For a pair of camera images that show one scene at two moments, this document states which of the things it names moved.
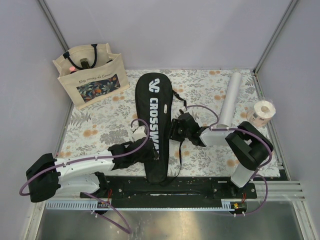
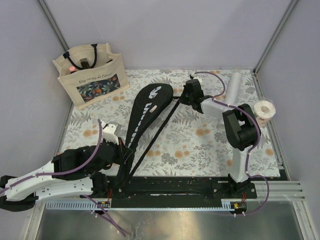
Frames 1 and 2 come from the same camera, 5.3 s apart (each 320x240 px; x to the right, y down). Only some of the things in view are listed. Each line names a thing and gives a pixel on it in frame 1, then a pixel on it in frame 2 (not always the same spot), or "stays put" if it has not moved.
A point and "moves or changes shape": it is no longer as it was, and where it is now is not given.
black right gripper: x=174 y=124 → x=182 y=99
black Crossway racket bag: x=154 y=98 moves or changes shape
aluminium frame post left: x=53 y=25 stays put
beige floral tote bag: x=91 y=74 stays put
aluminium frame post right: x=277 y=31 stays put
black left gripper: x=153 y=155 → x=118 y=160
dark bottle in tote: x=84 y=63 stays put
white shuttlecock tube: x=226 y=115 stays put
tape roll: x=261 y=114 stays put
